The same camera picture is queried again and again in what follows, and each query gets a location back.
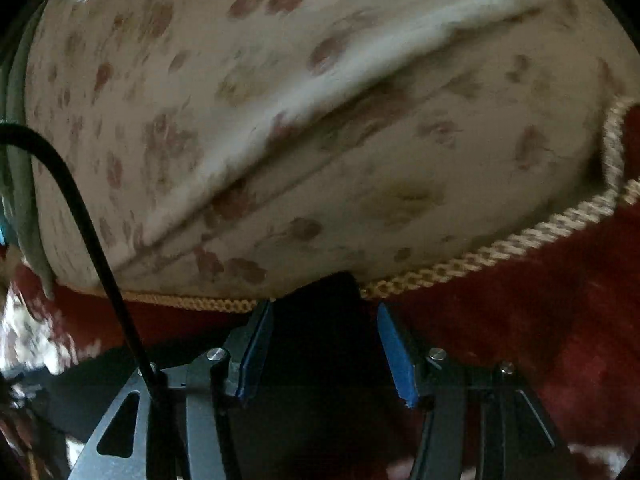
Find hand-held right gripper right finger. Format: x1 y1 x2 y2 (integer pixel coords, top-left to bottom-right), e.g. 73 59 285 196
377 302 582 480

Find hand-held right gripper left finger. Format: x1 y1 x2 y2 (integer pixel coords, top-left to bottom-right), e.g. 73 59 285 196
67 301 275 480

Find black pants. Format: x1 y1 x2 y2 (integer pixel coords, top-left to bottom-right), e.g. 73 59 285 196
47 271 433 480

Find red white floral blanket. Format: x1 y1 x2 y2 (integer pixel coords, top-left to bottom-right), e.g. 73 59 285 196
0 175 640 480

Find floral print pillow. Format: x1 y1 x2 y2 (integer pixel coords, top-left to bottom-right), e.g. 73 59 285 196
22 0 640 311

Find grey cloth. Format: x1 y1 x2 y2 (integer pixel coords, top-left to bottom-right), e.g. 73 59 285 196
4 35 57 302

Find thick black cable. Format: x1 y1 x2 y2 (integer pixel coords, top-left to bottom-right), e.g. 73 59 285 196
0 126 163 378

